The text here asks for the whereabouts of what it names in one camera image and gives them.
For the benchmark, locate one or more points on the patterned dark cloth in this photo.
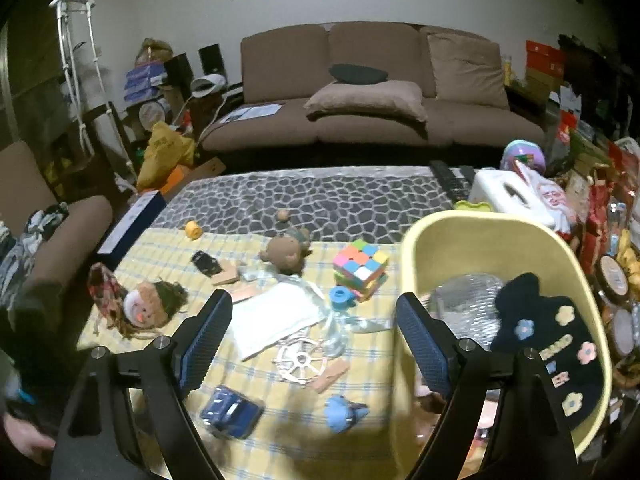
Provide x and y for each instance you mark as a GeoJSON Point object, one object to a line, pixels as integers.
{"type": "Point", "coordinates": [25, 245]}

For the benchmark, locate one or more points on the orange plastic roll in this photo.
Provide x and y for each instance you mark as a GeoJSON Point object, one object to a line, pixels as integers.
{"type": "Point", "coordinates": [193, 230]}

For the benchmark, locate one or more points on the white bag with red print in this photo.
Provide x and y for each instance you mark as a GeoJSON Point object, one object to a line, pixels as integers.
{"type": "Point", "coordinates": [552, 200]}

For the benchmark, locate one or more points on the snowman plush doll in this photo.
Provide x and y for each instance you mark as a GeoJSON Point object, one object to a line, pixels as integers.
{"type": "Point", "coordinates": [147, 305]}

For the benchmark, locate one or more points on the white tissue box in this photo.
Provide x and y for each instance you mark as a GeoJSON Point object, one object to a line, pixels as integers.
{"type": "Point", "coordinates": [510, 197]}

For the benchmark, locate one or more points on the orange shoe boxes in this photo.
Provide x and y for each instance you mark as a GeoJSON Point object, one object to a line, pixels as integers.
{"type": "Point", "coordinates": [545, 55]}

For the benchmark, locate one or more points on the stack of blue boxes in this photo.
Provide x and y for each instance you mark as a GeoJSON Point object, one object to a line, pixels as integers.
{"type": "Point", "coordinates": [145, 82]}

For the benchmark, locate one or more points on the black toy car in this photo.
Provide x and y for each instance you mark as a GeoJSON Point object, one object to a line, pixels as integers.
{"type": "Point", "coordinates": [206, 262]}

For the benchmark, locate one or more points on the silver bubble mailer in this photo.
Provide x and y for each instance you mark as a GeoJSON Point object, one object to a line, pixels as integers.
{"type": "Point", "coordinates": [465, 305]}

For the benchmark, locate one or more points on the orange box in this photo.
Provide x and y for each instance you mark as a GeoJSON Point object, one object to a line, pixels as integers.
{"type": "Point", "coordinates": [174, 180]}

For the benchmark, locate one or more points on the long blue white box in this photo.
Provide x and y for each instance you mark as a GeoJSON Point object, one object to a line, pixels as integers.
{"type": "Point", "coordinates": [132, 225]}

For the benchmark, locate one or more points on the blue toy car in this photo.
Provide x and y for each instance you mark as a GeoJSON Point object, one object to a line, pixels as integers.
{"type": "Point", "coordinates": [231, 412]}

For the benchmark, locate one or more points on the brown flat cushion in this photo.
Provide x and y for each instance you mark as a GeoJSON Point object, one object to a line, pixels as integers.
{"type": "Point", "coordinates": [367, 97]}

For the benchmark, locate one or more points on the white plastic pouch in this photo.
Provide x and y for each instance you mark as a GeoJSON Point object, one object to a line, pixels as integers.
{"type": "Point", "coordinates": [277, 320]}

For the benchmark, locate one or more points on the multicoloured puzzle cube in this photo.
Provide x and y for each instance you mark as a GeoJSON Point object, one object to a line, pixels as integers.
{"type": "Point", "coordinates": [361, 270]}

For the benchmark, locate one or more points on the silver wheel-shaped trivet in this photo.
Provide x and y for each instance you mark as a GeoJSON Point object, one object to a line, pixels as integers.
{"type": "Point", "coordinates": [302, 360]}

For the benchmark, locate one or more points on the brown armchair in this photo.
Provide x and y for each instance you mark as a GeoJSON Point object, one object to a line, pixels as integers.
{"type": "Point", "coordinates": [65, 240]}

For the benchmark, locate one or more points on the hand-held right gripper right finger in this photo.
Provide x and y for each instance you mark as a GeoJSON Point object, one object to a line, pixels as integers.
{"type": "Point", "coordinates": [425, 350]}

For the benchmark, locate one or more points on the yellow plastic bag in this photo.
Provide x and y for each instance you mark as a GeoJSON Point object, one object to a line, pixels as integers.
{"type": "Point", "coordinates": [165, 155]}

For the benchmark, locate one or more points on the black speaker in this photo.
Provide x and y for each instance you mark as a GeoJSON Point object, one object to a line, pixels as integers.
{"type": "Point", "coordinates": [210, 59]}

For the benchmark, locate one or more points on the white metal rack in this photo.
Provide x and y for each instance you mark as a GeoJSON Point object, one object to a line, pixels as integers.
{"type": "Point", "coordinates": [70, 60]}

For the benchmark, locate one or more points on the yellow plastic basin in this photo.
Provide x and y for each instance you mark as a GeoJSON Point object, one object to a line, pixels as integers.
{"type": "Point", "coordinates": [505, 240]}

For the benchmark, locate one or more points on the small brown ball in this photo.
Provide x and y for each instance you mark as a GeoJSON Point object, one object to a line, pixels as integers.
{"type": "Point", "coordinates": [283, 215]}

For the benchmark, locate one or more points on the purple round toy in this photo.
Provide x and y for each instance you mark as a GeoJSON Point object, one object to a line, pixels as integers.
{"type": "Point", "coordinates": [522, 155]}

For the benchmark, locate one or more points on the person's left hand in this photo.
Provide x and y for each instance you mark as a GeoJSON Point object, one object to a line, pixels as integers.
{"type": "Point", "coordinates": [25, 445]}

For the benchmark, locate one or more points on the blue plastic roll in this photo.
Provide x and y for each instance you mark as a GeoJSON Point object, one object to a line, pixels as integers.
{"type": "Point", "coordinates": [341, 297]}

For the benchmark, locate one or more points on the round tin with lid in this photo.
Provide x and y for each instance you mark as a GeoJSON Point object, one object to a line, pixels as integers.
{"type": "Point", "coordinates": [614, 275]}
{"type": "Point", "coordinates": [627, 332]}

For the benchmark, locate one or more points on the light blue toy figure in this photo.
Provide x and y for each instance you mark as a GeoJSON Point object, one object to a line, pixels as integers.
{"type": "Point", "coordinates": [342, 412]}

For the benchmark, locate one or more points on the black remote control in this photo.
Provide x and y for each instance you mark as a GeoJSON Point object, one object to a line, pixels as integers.
{"type": "Point", "coordinates": [447, 180]}

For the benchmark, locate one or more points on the green plastic piece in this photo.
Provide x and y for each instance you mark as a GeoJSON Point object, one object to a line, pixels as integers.
{"type": "Point", "coordinates": [472, 206]}

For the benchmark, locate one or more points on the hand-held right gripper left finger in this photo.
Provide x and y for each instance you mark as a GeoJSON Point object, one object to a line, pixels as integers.
{"type": "Point", "coordinates": [200, 352]}

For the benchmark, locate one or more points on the brown sofa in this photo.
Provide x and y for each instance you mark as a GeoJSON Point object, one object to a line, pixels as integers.
{"type": "Point", "coordinates": [365, 130]}

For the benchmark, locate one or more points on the pile of snack packets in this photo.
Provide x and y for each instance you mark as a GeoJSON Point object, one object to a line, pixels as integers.
{"type": "Point", "coordinates": [605, 195]}

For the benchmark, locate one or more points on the brown bear plush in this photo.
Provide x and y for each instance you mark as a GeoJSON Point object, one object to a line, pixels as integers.
{"type": "Point", "coordinates": [284, 255]}

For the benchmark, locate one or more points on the clear shiny ribbon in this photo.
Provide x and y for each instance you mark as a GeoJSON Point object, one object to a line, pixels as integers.
{"type": "Point", "coordinates": [332, 340]}

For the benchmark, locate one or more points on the black oval cushion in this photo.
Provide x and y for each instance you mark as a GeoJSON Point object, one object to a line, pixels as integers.
{"type": "Point", "coordinates": [357, 73]}

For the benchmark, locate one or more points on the stone-pattern desktop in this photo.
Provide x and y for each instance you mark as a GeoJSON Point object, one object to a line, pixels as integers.
{"type": "Point", "coordinates": [340, 197]}

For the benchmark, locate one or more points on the beige square cushion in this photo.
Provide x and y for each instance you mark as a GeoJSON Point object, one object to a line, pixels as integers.
{"type": "Point", "coordinates": [467, 70]}

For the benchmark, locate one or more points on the yellow checkered cloth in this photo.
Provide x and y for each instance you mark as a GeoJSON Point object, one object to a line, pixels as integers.
{"type": "Point", "coordinates": [310, 440]}

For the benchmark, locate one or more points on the papers on sofa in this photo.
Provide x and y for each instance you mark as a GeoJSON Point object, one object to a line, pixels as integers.
{"type": "Point", "coordinates": [250, 111]}

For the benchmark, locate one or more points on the black cap with flowers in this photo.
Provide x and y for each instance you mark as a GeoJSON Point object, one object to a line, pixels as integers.
{"type": "Point", "coordinates": [545, 340]}

